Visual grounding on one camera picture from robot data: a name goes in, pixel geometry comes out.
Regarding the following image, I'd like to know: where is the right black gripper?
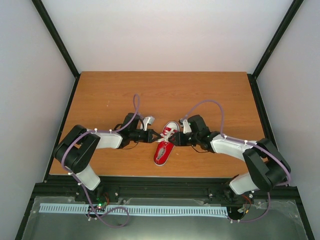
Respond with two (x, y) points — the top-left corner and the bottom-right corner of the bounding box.
(169, 131), (200, 146)

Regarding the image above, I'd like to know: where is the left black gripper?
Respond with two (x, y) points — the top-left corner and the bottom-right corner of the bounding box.
(130, 129), (161, 144)

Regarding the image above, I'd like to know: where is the white shoelace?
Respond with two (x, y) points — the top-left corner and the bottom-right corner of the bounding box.
(156, 129), (177, 143)

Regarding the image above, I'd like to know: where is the red canvas sneaker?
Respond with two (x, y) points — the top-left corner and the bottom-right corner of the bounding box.
(153, 121), (180, 166)

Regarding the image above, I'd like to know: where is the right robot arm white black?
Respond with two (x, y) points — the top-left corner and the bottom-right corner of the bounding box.
(166, 115), (291, 196)

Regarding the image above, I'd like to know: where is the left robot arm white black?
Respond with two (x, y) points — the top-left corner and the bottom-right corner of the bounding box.
(53, 113), (162, 202)

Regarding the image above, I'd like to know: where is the green lit circuit board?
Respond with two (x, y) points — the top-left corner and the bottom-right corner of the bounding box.
(94, 194), (110, 213)

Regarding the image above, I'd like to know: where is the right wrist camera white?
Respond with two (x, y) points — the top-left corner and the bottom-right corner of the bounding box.
(179, 118), (192, 134)

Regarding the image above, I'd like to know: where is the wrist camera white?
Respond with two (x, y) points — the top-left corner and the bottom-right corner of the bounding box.
(140, 116), (155, 131)
(179, 118), (192, 134)

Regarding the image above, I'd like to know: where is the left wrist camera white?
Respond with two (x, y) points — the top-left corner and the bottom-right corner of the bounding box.
(140, 116), (155, 131)

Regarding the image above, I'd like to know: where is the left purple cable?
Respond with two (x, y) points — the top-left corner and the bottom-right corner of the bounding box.
(60, 93), (146, 201)

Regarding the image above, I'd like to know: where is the light blue cable duct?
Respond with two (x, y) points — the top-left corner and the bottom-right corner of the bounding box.
(38, 203), (228, 218)

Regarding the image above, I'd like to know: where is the black aluminium rail base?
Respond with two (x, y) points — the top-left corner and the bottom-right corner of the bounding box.
(30, 176), (302, 221)

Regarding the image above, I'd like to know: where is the left black frame post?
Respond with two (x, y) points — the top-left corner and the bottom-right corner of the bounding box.
(31, 0), (81, 79)

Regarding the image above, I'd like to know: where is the black frame post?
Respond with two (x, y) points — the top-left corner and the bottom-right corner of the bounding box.
(31, 0), (81, 79)
(252, 0), (304, 80)

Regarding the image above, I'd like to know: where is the right black frame post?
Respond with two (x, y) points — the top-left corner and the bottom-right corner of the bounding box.
(252, 0), (304, 80)

